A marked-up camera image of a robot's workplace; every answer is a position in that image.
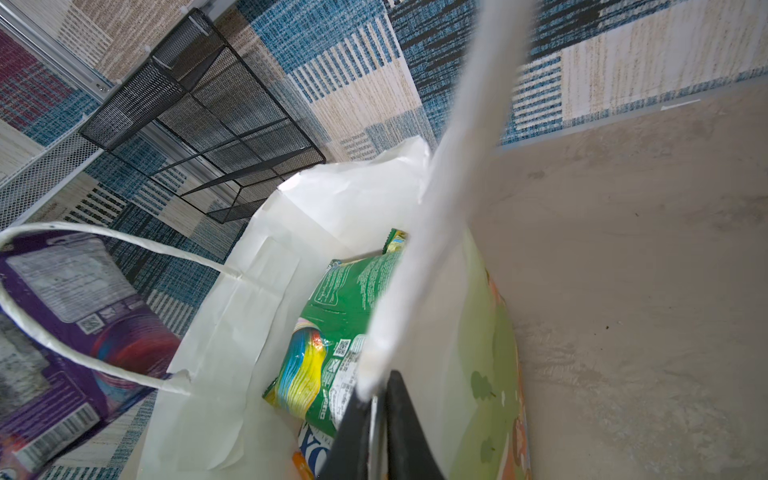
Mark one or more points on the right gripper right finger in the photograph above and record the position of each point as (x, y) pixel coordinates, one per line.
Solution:
(408, 452)

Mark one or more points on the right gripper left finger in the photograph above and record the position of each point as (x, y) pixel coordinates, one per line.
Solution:
(349, 456)

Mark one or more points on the green spring tea candy bag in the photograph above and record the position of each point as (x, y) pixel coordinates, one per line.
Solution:
(317, 375)

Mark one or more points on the white paper bag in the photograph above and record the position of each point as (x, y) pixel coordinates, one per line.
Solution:
(477, 117)

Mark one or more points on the purple berries candy bag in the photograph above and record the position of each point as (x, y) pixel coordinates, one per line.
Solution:
(69, 283)

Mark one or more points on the black wire shelf rack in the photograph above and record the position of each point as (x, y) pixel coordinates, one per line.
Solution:
(196, 121)

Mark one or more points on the white wire mesh basket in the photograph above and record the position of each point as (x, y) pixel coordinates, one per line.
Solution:
(28, 190)

